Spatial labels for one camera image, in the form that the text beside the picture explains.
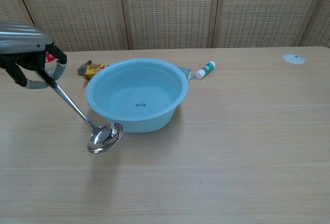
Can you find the clear bottle red cap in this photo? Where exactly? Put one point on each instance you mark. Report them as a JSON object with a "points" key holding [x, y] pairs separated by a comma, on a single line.
{"points": [[49, 58]]}

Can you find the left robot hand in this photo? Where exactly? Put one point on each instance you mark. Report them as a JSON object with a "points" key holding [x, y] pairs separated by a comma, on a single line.
{"points": [[23, 40]]}

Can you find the light blue plastic basin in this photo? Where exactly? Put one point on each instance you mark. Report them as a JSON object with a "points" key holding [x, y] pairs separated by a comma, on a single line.
{"points": [[136, 97]]}

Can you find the woven bamboo folding screen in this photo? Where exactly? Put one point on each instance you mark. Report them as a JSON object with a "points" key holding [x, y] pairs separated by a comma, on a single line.
{"points": [[165, 12]]}

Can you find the grey dark small object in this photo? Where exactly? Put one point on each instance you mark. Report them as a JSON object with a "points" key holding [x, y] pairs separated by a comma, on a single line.
{"points": [[83, 67]]}

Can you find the yellow snack packet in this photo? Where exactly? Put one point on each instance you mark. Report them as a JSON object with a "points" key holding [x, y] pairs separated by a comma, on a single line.
{"points": [[92, 70]]}

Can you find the white green glue stick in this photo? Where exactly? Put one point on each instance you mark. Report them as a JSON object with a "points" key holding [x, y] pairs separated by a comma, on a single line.
{"points": [[205, 69]]}

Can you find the green snack packet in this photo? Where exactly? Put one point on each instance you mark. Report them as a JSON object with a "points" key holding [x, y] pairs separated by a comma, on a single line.
{"points": [[187, 72]]}

